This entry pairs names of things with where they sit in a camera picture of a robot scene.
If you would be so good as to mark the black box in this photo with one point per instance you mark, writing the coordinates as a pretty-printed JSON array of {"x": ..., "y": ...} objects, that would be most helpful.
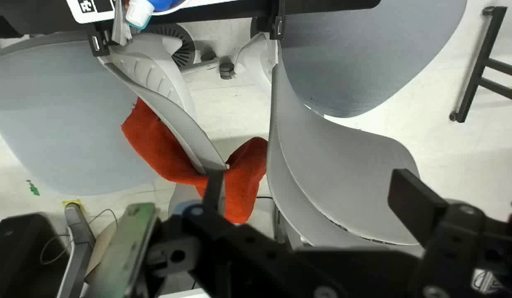
[{"x": 23, "y": 254}]

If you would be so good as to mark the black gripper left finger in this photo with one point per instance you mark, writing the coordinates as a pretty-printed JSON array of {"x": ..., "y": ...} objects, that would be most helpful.
[{"x": 213, "y": 191}]

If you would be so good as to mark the orange towel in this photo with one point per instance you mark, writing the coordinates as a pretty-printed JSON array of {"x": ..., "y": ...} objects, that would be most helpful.
[{"x": 155, "y": 150}]

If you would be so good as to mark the blue bottle white cap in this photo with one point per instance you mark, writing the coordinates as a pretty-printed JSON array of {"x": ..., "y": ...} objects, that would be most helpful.
[{"x": 137, "y": 12}]

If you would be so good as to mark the green flat board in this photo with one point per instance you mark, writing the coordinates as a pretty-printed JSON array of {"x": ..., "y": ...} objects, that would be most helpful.
[{"x": 122, "y": 249}]

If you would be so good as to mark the black metal floor frame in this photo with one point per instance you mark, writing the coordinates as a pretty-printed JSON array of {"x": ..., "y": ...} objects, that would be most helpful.
[{"x": 475, "y": 72}]

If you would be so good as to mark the black white checkerboard board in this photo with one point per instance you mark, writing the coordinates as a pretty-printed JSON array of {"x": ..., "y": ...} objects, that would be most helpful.
[{"x": 94, "y": 7}]

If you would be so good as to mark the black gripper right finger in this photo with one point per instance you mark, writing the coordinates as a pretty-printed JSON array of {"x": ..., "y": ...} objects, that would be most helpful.
[{"x": 412, "y": 199}]

